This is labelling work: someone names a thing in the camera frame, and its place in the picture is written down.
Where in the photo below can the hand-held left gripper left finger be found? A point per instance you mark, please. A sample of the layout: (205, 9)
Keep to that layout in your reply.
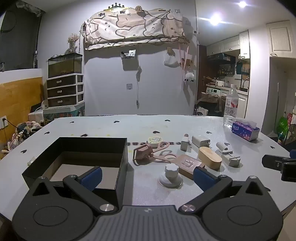
(92, 178)

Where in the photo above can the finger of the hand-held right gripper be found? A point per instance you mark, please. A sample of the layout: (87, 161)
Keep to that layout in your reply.
(272, 161)
(289, 171)

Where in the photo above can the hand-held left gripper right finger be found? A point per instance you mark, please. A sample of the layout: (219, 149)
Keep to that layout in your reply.
(203, 178)

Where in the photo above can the oval wooden box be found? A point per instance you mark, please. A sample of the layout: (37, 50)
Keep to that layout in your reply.
(209, 157)

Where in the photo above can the brown board with clear piece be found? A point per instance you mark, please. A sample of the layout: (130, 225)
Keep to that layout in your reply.
(182, 166)

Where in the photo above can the black box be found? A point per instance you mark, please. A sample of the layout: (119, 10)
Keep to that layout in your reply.
(92, 148)

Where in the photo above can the white suction cup knob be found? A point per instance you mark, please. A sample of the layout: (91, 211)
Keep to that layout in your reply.
(171, 172)

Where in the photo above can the grey block holder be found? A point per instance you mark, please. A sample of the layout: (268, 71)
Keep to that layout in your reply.
(231, 160)

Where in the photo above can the green bag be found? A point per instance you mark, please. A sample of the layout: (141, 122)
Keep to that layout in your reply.
(283, 125)

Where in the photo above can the white charger plug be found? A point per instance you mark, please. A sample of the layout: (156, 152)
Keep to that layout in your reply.
(200, 141)

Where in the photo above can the purple tissue box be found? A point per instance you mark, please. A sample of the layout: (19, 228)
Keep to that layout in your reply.
(245, 131)

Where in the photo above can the pink scissors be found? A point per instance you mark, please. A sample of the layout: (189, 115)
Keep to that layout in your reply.
(161, 147)

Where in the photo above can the white plastic wedge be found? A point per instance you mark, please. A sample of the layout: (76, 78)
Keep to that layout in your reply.
(31, 161)

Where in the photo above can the patterned low cabinet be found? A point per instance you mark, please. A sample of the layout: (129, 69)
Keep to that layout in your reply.
(64, 113)

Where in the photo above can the clear water bottle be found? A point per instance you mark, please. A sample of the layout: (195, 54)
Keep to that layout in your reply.
(230, 104)

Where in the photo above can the chair with brown cloth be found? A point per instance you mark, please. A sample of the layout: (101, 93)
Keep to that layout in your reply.
(210, 102)

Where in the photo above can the white box appliance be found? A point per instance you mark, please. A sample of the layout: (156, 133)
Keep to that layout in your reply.
(35, 115)

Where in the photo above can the pile of plush toys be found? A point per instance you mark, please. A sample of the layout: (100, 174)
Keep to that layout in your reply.
(23, 129)

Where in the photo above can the white washing machine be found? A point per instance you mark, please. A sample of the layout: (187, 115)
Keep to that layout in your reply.
(216, 90)

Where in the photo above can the white drawer cabinet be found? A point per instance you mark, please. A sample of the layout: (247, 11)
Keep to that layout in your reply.
(62, 91)

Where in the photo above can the hanging teal bag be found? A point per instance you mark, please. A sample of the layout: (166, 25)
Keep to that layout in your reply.
(238, 67)

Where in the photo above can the white plush sheep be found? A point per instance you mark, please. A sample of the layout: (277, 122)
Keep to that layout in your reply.
(189, 77)

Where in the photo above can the pink hanging ribbons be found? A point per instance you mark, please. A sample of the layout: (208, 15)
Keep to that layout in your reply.
(183, 64)

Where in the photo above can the glass fish tank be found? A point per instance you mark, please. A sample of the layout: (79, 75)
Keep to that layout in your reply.
(64, 66)

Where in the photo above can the hanging white bag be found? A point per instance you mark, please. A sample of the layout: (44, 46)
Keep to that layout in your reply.
(171, 61)

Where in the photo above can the dried flower vase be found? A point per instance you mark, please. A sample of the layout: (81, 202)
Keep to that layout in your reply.
(72, 42)

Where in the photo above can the ceiling light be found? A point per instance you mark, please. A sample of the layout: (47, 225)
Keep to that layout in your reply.
(242, 3)
(215, 19)

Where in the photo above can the cartoon printed cloth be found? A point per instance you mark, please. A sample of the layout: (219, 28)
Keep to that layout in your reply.
(134, 26)

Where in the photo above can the dark window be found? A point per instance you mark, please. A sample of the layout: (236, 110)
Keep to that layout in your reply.
(18, 39)

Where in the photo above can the gold crown decoration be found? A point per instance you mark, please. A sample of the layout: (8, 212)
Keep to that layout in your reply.
(115, 7)

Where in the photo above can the white wall socket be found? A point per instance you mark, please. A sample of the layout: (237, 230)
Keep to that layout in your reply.
(129, 86)

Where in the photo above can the white wall outlet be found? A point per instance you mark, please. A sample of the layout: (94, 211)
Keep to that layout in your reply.
(3, 121)

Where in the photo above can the white kitchen wall cabinets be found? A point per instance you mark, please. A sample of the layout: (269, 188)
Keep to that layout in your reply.
(229, 45)

